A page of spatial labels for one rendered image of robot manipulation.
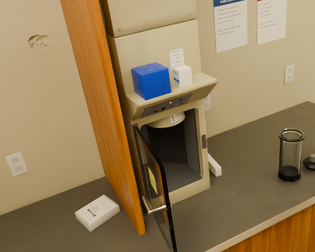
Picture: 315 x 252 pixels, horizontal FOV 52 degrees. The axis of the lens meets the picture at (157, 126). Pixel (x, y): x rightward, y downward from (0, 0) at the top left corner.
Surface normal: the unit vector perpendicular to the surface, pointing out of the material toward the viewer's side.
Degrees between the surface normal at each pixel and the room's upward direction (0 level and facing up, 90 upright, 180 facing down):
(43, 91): 90
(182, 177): 0
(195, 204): 0
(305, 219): 90
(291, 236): 90
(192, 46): 90
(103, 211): 0
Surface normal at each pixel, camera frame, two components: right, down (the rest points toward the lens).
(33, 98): 0.42, 0.37
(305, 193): -0.14, -0.88
